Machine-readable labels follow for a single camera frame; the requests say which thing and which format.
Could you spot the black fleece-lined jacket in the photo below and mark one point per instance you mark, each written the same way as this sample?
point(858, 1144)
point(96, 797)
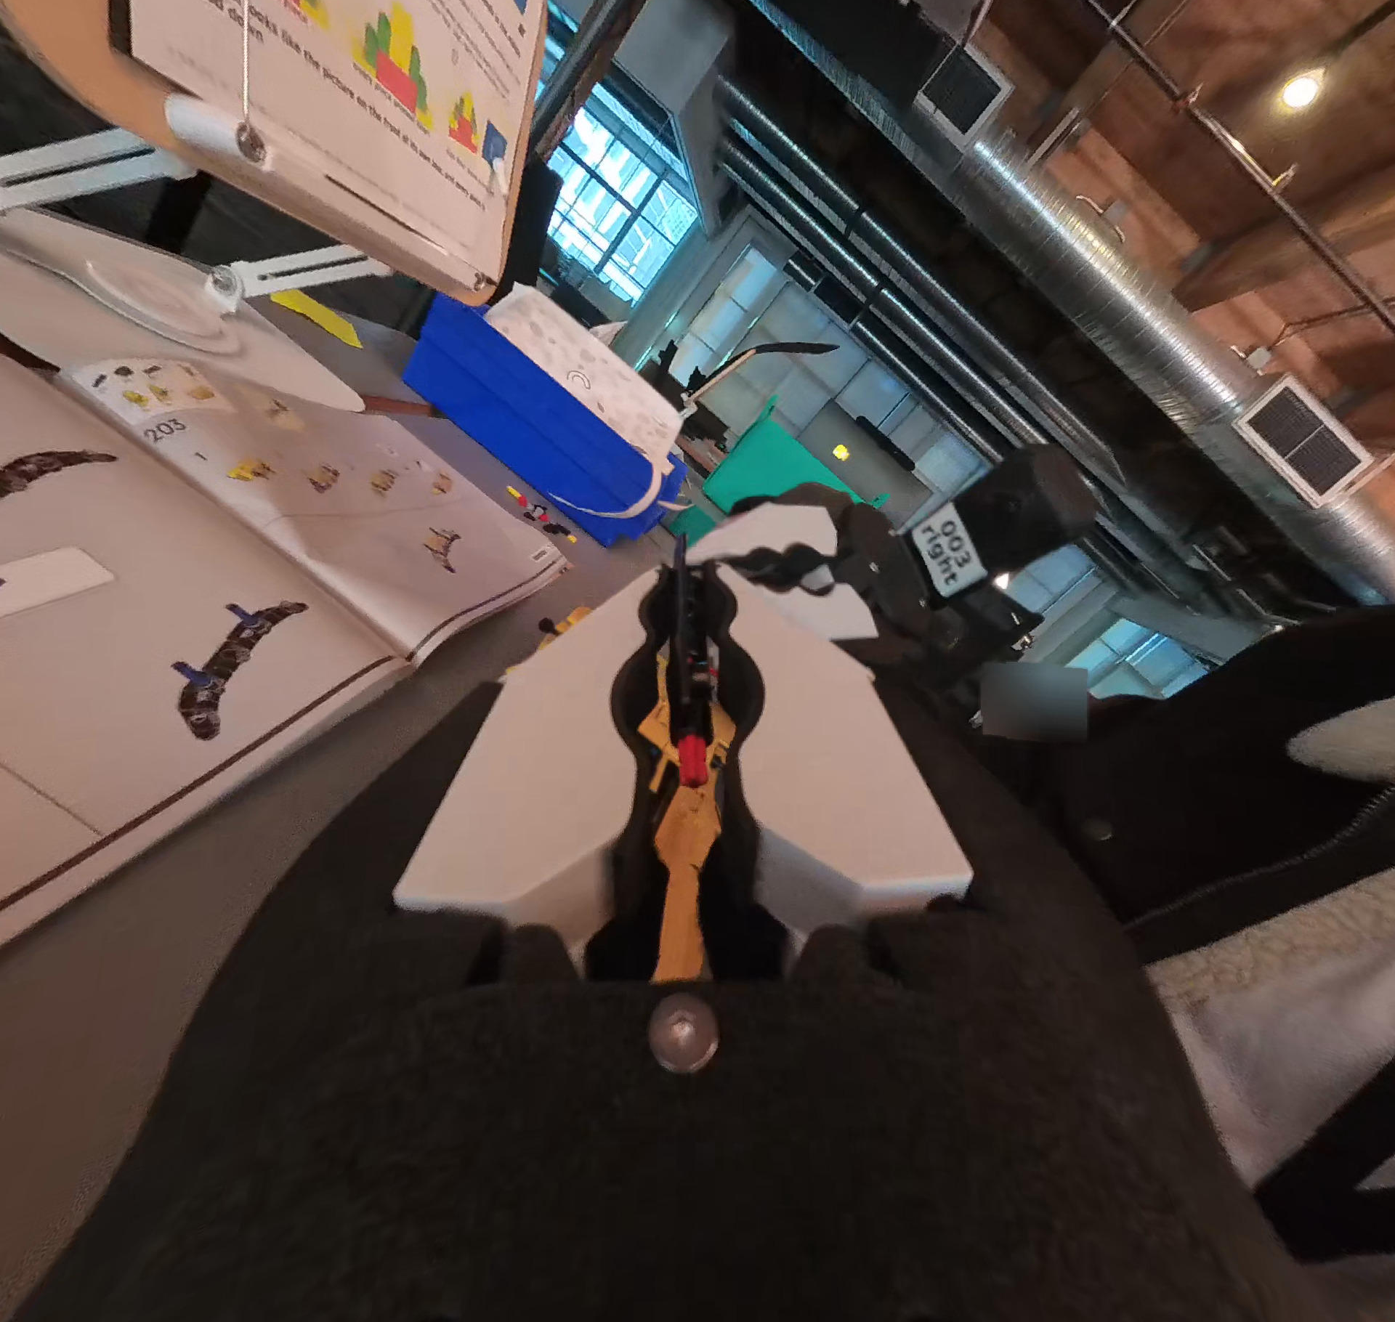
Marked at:
point(1201, 777)

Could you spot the open instruction booklet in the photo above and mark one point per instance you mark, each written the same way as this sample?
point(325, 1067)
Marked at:
point(111, 635)

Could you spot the yellow tape piece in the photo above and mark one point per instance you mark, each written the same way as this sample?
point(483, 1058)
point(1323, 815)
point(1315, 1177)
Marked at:
point(317, 317)

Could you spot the silver spiral duct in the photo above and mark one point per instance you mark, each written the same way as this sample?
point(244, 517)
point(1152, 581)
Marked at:
point(1090, 255)

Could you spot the round ceiling light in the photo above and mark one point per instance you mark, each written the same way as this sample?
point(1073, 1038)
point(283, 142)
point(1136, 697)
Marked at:
point(1302, 90)

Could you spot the white shirt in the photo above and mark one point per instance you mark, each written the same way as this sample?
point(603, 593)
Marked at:
point(1287, 1073)

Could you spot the white patterned paper bag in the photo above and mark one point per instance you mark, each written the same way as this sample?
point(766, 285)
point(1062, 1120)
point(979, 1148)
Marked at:
point(577, 362)

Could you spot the grey desk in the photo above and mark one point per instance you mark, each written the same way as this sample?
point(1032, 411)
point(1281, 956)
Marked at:
point(165, 963)

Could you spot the small red pin piece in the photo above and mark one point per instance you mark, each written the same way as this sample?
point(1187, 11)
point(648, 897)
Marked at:
point(688, 759)

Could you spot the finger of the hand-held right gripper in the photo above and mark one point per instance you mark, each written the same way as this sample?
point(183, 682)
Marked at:
point(834, 614)
point(773, 525)

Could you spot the green panel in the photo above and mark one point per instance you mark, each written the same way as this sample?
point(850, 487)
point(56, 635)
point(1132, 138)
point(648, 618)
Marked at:
point(763, 460)

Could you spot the printed instruction sheet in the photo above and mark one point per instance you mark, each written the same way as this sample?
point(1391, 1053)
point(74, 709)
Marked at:
point(327, 146)

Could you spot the grid window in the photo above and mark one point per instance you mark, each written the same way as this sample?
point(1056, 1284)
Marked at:
point(615, 200)

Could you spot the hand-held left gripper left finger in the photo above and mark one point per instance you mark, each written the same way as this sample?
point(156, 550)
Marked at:
point(512, 797)

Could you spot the cluster of small coloured pieces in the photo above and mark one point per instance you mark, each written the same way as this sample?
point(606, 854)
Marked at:
point(546, 516)

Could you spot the silver ceiling pipes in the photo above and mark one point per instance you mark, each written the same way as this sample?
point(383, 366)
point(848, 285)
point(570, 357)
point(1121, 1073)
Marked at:
point(872, 297)

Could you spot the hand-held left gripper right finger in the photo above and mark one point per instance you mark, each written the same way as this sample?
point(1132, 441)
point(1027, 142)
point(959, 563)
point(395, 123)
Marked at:
point(861, 788)

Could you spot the white vent grille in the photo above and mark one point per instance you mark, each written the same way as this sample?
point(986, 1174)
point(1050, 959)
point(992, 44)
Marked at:
point(964, 90)
point(1304, 440)

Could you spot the yellow brick car model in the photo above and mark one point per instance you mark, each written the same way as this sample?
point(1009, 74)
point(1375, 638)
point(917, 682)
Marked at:
point(687, 853)

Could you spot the blue plastic bin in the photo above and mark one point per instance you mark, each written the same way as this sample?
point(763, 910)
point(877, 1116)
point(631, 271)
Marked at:
point(491, 407)

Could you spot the black metal pole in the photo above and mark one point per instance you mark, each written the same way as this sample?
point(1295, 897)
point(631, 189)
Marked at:
point(599, 25)

